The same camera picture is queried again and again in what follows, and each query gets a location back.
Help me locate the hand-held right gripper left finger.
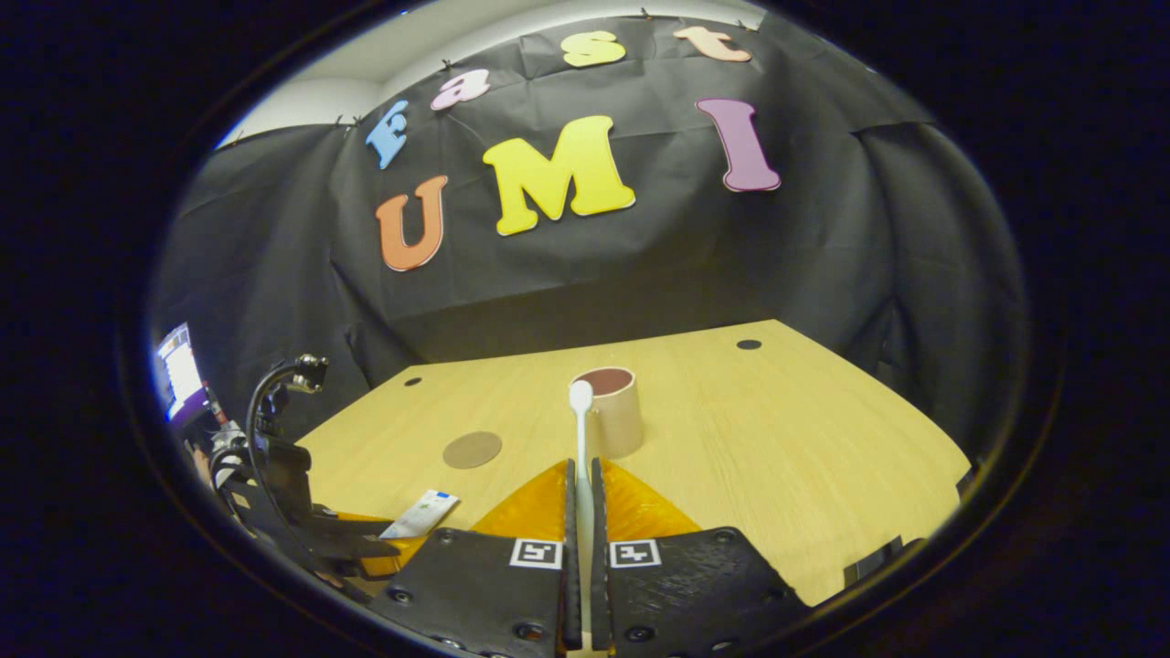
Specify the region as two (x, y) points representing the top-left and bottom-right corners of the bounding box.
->
(370, 459), (581, 658)

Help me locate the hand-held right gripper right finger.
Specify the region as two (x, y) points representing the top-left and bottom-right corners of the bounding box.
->
(590, 457), (810, 658)

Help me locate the white toothpaste tube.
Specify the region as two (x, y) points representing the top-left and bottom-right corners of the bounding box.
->
(379, 490), (460, 540)

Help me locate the brown round coaster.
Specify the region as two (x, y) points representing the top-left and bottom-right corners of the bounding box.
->
(443, 430), (503, 470)

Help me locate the beige cup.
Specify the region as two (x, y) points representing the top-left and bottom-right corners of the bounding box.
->
(570, 366), (645, 461)

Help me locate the white toothbrush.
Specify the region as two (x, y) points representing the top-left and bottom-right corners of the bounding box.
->
(569, 379), (597, 654)

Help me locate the wooden desktop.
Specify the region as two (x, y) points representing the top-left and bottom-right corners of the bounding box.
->
(294, 319), (972, 609)

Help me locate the computer monitor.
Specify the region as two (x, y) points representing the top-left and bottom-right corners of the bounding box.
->
(154, 322), (209, 426)

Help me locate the black backdrop cloth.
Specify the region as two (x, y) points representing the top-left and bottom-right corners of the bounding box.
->
(151, 14), (1029, 458)

